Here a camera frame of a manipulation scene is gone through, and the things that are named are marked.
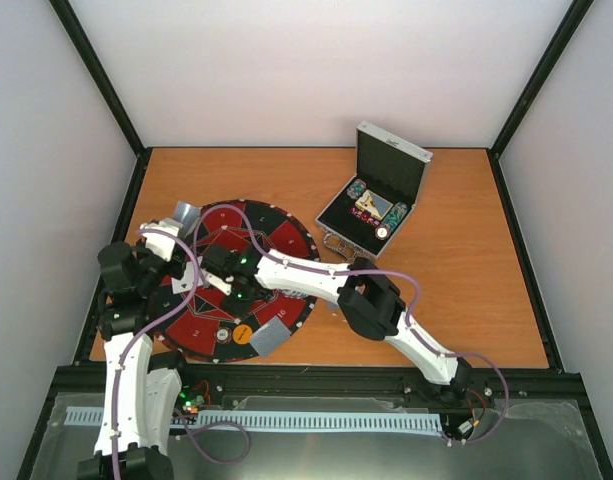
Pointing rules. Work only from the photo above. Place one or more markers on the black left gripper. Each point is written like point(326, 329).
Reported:
point(180, 262)

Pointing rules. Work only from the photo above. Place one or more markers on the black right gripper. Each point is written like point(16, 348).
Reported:
point(240, 309)

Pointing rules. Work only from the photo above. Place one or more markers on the two of clubs card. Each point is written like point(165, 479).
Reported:
point(184, 284)

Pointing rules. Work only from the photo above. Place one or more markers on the orange big blind button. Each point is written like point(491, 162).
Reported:
point(241, 334)

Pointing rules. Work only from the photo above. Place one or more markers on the orange black poker chip stack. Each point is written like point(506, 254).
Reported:
point(223, 335)

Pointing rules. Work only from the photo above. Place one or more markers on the grey card deck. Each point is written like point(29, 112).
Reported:
point(187, 216)

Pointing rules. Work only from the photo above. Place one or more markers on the aluminium poker chip case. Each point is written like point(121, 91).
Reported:
point(392, 167)

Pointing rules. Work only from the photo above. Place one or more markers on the poker chip row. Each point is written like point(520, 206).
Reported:
point(356, 189)
point(391, 221)

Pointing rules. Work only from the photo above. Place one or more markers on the blue white poker chips pile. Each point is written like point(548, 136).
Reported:
point(293, 294)

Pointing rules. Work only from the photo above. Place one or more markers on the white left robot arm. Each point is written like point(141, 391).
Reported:
point(141, 387)

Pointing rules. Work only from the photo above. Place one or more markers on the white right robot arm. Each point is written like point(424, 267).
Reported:
point(370, 302)

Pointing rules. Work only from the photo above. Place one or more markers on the round red black poker mat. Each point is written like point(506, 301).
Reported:
point(192, 331)

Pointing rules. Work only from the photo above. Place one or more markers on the grey playing card on mat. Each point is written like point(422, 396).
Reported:
point(269, 337)

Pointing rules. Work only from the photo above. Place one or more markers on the red dice row in case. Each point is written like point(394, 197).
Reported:
point(365, 216)

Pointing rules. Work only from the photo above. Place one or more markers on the boxed card deck in case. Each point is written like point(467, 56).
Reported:
point(374, 204)

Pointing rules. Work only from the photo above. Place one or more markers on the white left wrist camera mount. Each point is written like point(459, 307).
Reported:
point(161, 237)

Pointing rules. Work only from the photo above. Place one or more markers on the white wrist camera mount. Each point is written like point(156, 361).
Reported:
point(161, 237)
point(212, 281)

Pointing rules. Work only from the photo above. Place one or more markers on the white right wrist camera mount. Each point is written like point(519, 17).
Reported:
point(212, 281)

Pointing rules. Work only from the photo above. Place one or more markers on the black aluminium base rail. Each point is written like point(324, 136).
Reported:
point(227, 382)

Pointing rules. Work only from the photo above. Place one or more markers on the light blue cable duct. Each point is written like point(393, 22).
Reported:
point(322, 422)

